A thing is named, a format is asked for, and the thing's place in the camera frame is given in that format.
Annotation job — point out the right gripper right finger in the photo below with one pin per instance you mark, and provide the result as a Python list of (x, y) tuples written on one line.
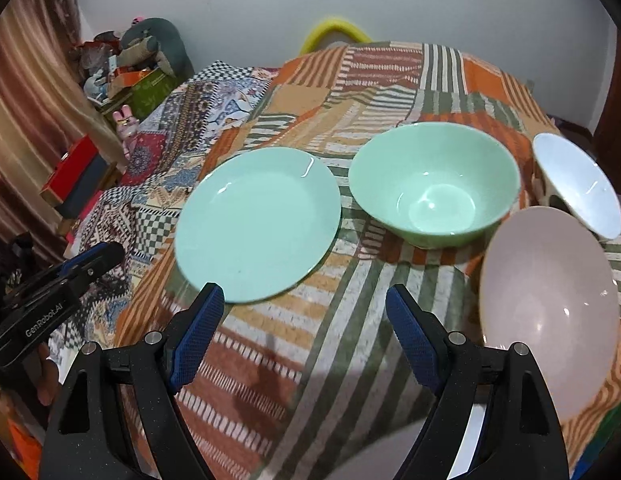
[(520, 437)]

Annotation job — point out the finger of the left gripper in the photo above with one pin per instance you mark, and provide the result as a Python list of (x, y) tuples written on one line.
[(33, 311)]

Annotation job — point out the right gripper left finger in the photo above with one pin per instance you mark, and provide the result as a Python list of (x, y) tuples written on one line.
[(88, 438)]

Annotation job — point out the pink bowl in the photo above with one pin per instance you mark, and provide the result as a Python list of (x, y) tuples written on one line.
[(546, 282)]

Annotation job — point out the mint green plate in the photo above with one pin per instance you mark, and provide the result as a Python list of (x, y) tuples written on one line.
[(258, 224)]

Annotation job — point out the orange sleeve forearm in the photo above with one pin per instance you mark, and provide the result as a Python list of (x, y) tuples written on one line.
[(27, 447)]

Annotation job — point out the person's left hand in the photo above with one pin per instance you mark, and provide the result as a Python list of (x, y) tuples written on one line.
[(47, 384)]

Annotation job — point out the red and blue box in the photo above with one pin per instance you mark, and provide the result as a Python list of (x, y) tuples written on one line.
[(75, 179)]

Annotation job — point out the pink bunny toy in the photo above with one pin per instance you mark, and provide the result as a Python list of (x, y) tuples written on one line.
[(127, 126)]

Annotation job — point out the striped brown curtain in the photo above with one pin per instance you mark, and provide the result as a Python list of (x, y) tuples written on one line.
[(43, 111)]

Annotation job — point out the patterned patchwork blanket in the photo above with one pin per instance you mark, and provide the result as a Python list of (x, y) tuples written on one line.
[(189, 133)]

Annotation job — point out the green cardboard box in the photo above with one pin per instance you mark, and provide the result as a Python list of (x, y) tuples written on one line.
[(144, 96)]

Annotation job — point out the white spotted bowl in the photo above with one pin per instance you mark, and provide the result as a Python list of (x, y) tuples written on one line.
[(566, 175)]

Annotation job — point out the mint green bowl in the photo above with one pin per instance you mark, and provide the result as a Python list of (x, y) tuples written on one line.
[(435, 184)]

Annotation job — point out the grey plush toy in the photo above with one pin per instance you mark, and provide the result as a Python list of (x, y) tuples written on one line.
[(155, 40)]

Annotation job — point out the yellow chair back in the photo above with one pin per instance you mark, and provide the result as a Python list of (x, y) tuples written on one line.
[(333, 30)]

